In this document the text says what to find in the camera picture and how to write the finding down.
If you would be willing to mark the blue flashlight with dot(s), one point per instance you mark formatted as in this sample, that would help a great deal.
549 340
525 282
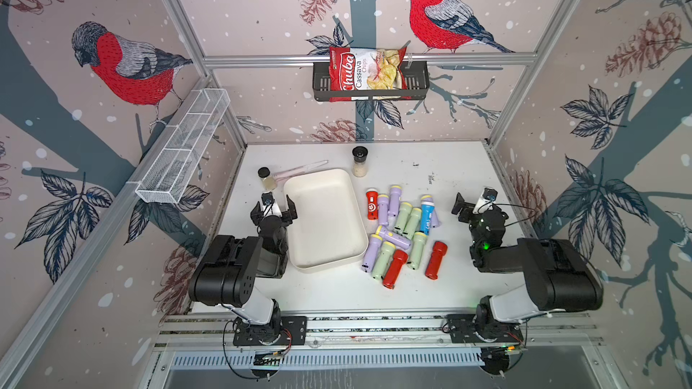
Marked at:
427 206

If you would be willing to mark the white wire mesh shelf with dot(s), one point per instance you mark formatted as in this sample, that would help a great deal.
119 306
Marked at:
174 167

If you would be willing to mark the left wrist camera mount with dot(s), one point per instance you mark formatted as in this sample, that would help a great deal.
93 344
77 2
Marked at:
269 205

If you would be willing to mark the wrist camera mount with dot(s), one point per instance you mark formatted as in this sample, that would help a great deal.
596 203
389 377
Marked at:
269 205
486 200

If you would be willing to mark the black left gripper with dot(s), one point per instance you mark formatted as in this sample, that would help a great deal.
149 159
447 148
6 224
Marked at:
273 216

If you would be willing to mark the green flashlight left of pair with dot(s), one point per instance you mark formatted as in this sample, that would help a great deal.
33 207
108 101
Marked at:
404 212

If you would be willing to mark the purple flashlight lying across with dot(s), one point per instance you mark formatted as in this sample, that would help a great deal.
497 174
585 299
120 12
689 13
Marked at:
394 238

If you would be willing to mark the tall purple flashlight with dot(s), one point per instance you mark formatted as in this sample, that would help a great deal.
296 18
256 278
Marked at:
395 193

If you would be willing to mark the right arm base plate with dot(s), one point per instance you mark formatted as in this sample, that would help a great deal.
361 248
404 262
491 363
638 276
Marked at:
465 328

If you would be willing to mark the black cap spice grinder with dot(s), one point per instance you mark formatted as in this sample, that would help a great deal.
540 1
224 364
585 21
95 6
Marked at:
360 154

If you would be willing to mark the green flashlight lower right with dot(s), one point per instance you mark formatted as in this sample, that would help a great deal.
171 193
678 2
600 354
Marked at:
416 251

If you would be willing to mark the green flashlight of pair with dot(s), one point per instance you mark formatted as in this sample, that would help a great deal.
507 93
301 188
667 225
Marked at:
404 212
413 223

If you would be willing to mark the white rectangular storage tray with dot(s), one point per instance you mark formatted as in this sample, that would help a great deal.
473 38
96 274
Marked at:
329 230

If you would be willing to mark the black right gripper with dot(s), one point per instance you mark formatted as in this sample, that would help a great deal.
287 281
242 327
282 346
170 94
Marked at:
473 213

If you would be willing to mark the green flashlight right of pair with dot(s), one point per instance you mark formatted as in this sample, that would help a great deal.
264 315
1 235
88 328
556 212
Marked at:
413 223

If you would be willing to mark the green flashlight lower left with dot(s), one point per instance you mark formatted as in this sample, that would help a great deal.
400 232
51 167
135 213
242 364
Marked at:
385 256

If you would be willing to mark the small black cap jar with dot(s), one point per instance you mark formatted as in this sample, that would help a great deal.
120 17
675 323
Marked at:
268 181

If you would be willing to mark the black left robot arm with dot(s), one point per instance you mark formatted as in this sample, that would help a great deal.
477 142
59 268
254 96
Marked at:
226 274

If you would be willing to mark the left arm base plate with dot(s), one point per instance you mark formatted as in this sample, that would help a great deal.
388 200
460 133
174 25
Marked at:
282 332

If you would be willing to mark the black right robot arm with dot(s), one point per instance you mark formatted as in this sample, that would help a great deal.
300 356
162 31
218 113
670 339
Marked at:
556 277

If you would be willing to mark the red cassava chips bag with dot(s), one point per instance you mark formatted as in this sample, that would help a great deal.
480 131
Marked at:
354 69

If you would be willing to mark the purple flashlight beside red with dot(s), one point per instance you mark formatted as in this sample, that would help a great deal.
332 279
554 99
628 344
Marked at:
383 209

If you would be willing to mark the red flashlight with white logo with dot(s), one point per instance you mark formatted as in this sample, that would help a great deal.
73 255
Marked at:
372 204

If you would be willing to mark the black wall basket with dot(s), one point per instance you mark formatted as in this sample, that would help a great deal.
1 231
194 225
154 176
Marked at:
409 82

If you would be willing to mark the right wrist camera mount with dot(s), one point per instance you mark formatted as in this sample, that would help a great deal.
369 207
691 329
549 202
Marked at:
486 200

